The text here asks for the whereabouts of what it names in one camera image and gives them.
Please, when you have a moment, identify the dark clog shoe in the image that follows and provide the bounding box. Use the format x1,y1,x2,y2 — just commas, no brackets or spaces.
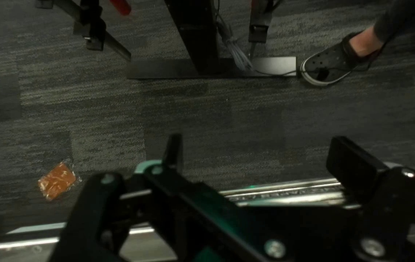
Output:
299,31,389,89

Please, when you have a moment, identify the person's leg in grey trousers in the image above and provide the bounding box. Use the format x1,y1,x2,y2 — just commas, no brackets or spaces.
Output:
350,0,415,57

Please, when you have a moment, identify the red object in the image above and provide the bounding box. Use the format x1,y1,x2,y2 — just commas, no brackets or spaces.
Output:
108,0,134,18

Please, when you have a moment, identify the black desk leg base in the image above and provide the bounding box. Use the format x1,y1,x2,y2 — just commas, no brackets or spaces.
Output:
127,0,300,82

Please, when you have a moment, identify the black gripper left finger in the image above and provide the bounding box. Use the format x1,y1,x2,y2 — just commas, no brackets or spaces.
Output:
46,133,289,262

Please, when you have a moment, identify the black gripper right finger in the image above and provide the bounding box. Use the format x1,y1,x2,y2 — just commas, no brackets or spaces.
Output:
325,135,415,262

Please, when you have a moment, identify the grey power brick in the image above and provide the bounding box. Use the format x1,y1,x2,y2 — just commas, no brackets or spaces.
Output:
252,54,299,79

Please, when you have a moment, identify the black metal stand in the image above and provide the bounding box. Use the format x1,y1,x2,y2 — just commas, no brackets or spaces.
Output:
35,0,134,63

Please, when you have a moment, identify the orange snack packet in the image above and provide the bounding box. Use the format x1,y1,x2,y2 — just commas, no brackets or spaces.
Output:
35,160,84,204

